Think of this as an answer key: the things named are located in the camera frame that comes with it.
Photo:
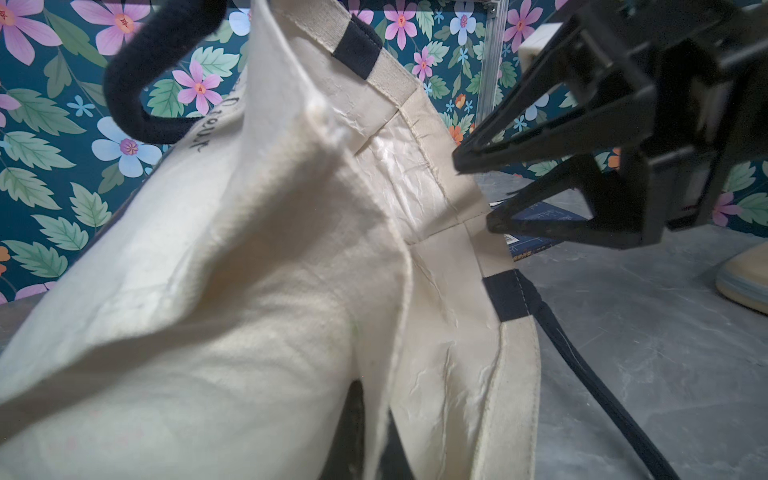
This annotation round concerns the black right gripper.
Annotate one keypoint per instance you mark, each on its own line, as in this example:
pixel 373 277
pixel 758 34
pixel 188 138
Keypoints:
pixel 680 87

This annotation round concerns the cream canvas tote bag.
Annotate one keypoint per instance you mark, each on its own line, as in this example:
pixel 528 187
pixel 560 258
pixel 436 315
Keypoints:
pixel 303 289

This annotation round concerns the beige sponge block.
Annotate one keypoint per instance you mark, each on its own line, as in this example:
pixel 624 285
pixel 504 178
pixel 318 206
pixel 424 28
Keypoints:
pixel 743 278

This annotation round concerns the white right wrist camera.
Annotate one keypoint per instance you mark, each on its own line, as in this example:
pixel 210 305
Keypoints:
pixel 535 43

